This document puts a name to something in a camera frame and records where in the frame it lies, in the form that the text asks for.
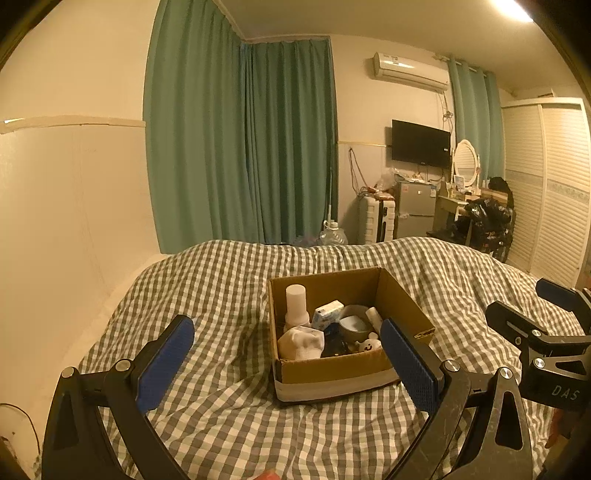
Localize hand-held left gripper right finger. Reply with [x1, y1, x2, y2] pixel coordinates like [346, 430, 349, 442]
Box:
[379, 318, 534, 480]

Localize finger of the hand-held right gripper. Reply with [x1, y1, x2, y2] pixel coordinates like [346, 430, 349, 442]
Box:
[536, 278, 591, 334]
[485, 300, 551, 352]

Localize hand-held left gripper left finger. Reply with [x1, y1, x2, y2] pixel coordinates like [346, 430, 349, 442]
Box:
[41, 315, 195, 480]

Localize round metal bowl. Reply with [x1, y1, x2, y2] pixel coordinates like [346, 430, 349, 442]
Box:
[339, 305, 373, 343]

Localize black round container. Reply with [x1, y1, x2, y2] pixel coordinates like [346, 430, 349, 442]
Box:
[321, 330, 360, 358]

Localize cardboard box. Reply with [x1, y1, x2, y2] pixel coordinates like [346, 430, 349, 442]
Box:
[268, 266, 436, 403]

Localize tissue packet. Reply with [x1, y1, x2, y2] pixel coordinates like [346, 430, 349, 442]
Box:
[311, 300, 345, 330]

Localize white sock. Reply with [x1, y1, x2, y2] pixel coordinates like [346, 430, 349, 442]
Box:
[277, 325, 326, 361]

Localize white cylindrical bottle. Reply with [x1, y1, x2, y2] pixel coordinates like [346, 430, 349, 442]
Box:
[284, 284, 311, 328]

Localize green checked blanket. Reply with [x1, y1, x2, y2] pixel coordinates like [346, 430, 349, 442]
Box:
[76, 236, 591, 480]

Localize black plastic bags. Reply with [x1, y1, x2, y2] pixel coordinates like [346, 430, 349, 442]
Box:
[454, 198, 516, 260]

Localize white louvred wardrobe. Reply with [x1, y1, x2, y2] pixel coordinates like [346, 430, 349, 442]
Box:
[501, 97, 591, 289]

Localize white dressing table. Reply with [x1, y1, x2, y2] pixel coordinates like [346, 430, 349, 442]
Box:
[433, 188, 486, 237]

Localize white ribbed suitcase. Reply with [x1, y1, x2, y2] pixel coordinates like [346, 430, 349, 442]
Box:
[359, 196, 397, 245]

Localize clear water jug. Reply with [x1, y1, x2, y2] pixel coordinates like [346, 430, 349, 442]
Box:
[319, 220, 349, 247]

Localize small grey fridge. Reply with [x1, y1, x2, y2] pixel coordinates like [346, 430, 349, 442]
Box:
[396, 180, 437, 241]

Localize oval white-framed mirror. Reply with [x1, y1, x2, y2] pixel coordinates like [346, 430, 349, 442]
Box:
[452, 139, 479, 188]

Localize clear plastic bag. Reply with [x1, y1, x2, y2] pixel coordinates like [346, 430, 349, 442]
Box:
[375, 167, 398, 195]

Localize narrow green curtain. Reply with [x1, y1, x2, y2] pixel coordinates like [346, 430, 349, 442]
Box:
[447, 54, 507, 185]

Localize wide green curtain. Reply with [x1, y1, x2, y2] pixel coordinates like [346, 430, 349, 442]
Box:
[142, 0, 252, 254]

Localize white air conditioner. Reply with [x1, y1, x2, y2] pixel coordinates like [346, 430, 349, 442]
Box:
[372, 52, 450, 92]

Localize floor power cable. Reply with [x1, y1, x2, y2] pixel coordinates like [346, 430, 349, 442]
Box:
[0, 403, 38, 462]

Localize hanging wall cables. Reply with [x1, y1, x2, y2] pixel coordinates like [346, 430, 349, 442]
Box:
[347, 147, 375, 195]

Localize black wall television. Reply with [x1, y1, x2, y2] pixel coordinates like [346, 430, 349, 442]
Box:
[392, 119, 452, 168]

